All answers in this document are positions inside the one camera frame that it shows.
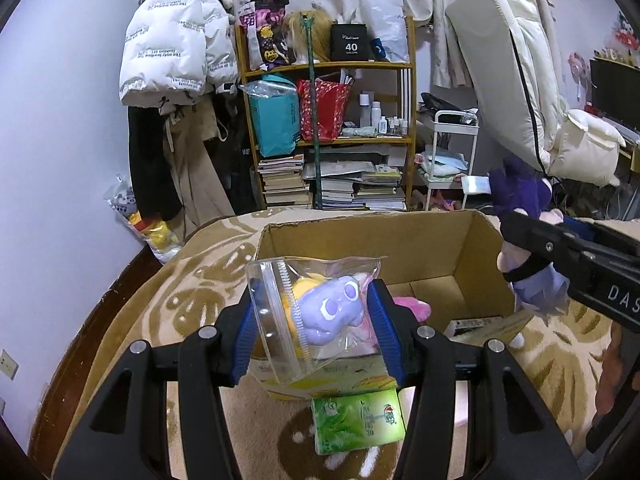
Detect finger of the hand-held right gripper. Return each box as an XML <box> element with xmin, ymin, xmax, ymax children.
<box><xmin>500</xmin><ymin>207</ymin><xmax>601</xmax><ymax>273</ymax></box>
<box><xmin>562</xmin><ymin>217</ymin><xmax>640</xmax><ymax>257</ymax></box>

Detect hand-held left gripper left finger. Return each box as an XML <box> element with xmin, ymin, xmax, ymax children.
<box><xmin>52</xmin><ymin>277</ymin><xmax>263</xmax><ymax>480</ymax></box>

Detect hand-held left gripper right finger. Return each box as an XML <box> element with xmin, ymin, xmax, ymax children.
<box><xmin>366</xmin><ymin>279</ymin><xmax>583</xmax><ymax>480</ymax></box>

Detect pink plush toy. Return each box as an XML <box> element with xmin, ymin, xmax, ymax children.
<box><xmin>350</xmin><ymin>296</ymin><xmax>431</xmax><ymax>356</ymax></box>

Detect clear zip bag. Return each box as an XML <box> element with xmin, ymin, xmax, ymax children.
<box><xmin>245</xmin><ymin>256</ymin><xmax>383</xmax><ymax>387</ymax></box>

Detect purple haired plush doll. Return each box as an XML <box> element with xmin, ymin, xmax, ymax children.
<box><xmin>487</xmin><ymin>156</ymin><xmax>571</xmax><ymax>318</ymax></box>

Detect lilac plush toy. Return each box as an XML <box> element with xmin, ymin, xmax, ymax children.
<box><xmin>295</xmin><ymin>275</ymin><xmax>373</xmax><ymax>347</ymax></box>

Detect yellow plush toy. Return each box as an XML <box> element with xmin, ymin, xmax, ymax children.
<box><xmin>255</xmin><ymin>274</ymin><xmax>323</xmax><ymax>361</ymax></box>

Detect black face box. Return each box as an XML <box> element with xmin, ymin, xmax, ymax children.
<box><xmin>444</xmin><ymin>316</ymin><xmax>503</xmax><ymax>337</ymax></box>

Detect cardboard box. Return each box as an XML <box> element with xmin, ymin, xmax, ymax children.
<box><xmin>247</xmin><ymin>210</ymin><xmax>533</xmax><ymax>401</ymax></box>

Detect patterned beige blanket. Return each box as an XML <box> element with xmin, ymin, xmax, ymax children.
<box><xmin>52</xmin><ymin>207</ymin><xmax>640</xmax><ymax>480</ymax></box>

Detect green tissue pack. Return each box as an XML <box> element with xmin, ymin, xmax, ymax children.
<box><xmin>311</xmin><ymin>390</ymin><xmax>407</xmax><ymax>456</ymax></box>

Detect cream pillow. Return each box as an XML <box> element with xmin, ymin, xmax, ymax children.
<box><xmin>550</xmin><ymin>107</ymin><xmax>627</xmax><ymax>186</ymax></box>

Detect blue white folded cloth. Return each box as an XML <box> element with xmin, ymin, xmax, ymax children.
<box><xmin>417</xmin><ymin>152</ymin><xmax>470</xmax><ymax>179</ymax></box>

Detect black monitor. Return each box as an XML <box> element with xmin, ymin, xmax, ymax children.
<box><xmin>589</xmin><ymin>56</ymin><xmax>640</xmax><ymax>131</ymax></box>

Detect plastic bag of toys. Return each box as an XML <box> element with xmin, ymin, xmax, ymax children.
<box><xmin>104</xmin><ymin>175</ymin><xmax>188</xmax><ymax>265</ymax></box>

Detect white cart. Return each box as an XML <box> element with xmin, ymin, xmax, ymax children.
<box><xmin>415</xmin><ymin>109</ymin><xmax>481</xmax><ymax>211</ymax></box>

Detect pile of books and papers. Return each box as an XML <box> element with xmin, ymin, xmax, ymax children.
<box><xmin>302</xmin><ymin>147</ymin><xmax>408</xmax><ymax>211</ymax></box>

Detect pink flower decoration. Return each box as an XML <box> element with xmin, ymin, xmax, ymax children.
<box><xmin>567</xmin><ymin>51</ymin><xmax>591</xmax><ymax>106</ymax></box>

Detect stack of books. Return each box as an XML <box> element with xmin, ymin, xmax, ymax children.
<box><xmin>257</xmin><ymin>154</ymin><xmax>311</xmax><ymax>207</ymax></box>

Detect beige trousers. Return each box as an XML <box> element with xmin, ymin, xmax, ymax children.
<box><xmin>162</xmin><ymin>95</ymin><xmax>236</xmax><ymax>241</ymax></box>

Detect black hanging bag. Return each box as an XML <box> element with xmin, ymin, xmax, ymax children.
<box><xmin>215</xmin><ymin>95</ymin><xmax>266</xmax><ymax>213</ymax></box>

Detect cream mattress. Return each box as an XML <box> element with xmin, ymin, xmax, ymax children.
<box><xmin>445</xmin><ymin>0</ymin><xmax>568</xmax><ymax>181</ymax></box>

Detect green pole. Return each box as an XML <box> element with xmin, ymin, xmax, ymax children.
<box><xmin>299</xmin><ymin>14</ymin><xmax>323</xmax><ymax>210</ymax></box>

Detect black hanging garment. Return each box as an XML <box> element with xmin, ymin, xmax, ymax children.
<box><xmin>127</xmin><ymin>105</ymin><xmax>183</xmax><ymax>221</ymax></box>

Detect row of cosmetic bottles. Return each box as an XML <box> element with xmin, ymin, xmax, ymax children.
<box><xmin>357</xmin><ymin>91</ymin><xmax>410</xmax><ymax>136</ymax></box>

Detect teal bag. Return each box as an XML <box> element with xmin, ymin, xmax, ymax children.
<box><xmin>249</xmin><ymin>77</ymin><xmax>301</xmax><ymax>157</ymax></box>

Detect red patterned bag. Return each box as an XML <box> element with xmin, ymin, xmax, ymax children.
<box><xmin>296</xmin><ymin>79</ymin><xmax>352</xmax><ymax>142</ymax></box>

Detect clear plastic bag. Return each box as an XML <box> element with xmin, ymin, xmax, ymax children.
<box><xmin>240</xmin><ymin>80</ymin><xmax>296</xmax><ymax>101</ymax></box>

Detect wooden shelf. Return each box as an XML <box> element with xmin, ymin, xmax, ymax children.
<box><xmin>234</xmin><ymin>15</ymin><xmax>417</xmax><ymax>211</ymax></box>

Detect white plastic bag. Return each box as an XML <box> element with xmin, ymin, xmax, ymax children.
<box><xmin>362</xmin><ymin>0</ymin><xmax>410</xmax><ymax>62</ymax></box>

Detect blonde wig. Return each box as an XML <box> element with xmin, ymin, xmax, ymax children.
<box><xmin>282</xmin><ymin>10</ymin><xmax>333</xmax><ymax>65</ymax></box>

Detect printed purple black bag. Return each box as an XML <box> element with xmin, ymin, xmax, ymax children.
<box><xmin>239</xmin><ymin>0</ymin><xmax>296</xmax><ymax>70</ymax></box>

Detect white puffer jacket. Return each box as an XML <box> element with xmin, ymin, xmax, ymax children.
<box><xmin>118</xmin><ymin>0</ymin><xmax>240</xmax><ymax>108</ymax></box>

